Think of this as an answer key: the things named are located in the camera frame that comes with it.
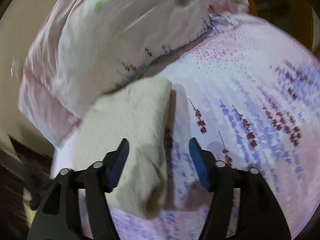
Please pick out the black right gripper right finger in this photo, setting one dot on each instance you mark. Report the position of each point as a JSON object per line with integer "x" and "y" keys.
{"x": 259, "y": 214}

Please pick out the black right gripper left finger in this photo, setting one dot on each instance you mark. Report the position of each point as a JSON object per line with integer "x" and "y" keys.
{"x": 58, "y": 215}

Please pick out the cream cable-knit cardigan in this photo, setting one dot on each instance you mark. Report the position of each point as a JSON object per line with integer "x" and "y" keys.
{"x": 138, "y": 113}

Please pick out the pink floral pillow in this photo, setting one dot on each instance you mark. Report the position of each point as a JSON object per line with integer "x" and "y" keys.
{"x": 41, "y": 102}

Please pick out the lavender print bed sheet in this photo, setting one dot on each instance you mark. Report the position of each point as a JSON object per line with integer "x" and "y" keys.
{"x": 251, "y": 96}

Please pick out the white floral duvet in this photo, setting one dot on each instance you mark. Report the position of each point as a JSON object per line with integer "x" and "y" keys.
{"x": 89, "y": 47}

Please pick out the wooden bed frame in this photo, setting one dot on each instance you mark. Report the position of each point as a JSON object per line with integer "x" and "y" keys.
{"x": 299, "y": 18}

